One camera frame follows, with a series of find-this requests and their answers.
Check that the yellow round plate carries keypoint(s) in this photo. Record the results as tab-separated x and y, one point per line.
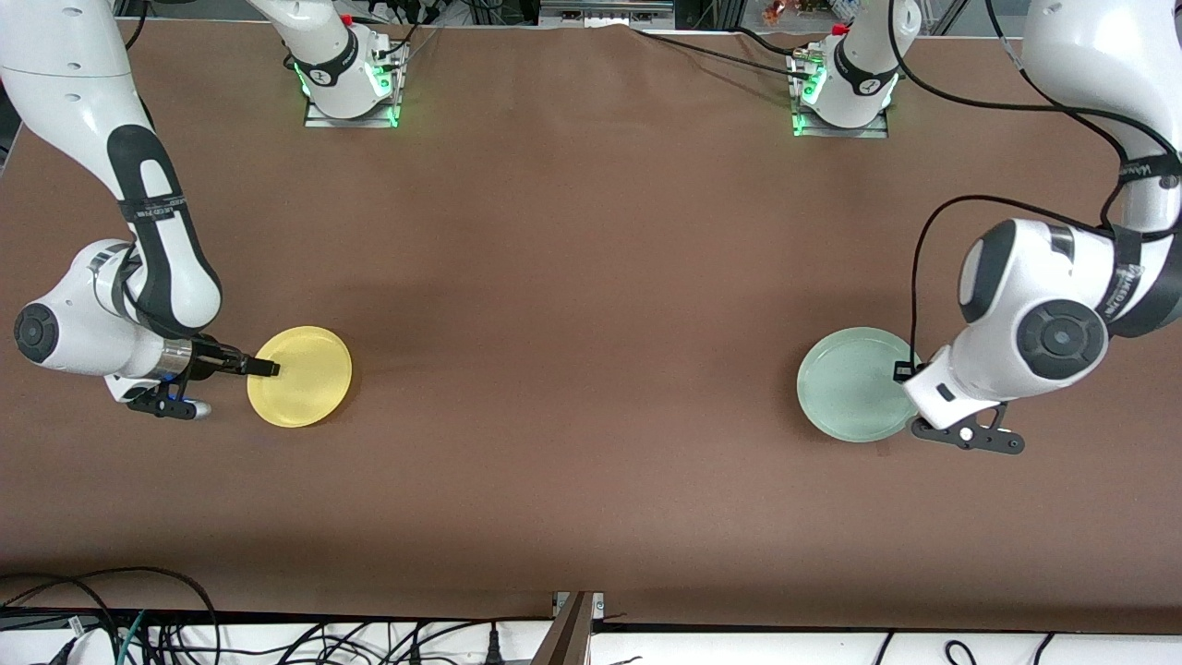
309	379

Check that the pale green round plate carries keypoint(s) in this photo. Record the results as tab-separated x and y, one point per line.
854	386

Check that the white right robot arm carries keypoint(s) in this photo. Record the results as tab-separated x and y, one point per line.
65	83

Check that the black power plug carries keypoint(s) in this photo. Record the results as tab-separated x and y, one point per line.
493	646

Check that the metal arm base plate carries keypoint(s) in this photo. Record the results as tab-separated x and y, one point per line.
319	120
873	132

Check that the aluminium profile post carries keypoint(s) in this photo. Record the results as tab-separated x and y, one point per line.
565	637

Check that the aluminium frame rail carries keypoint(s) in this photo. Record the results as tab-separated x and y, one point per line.
605	11

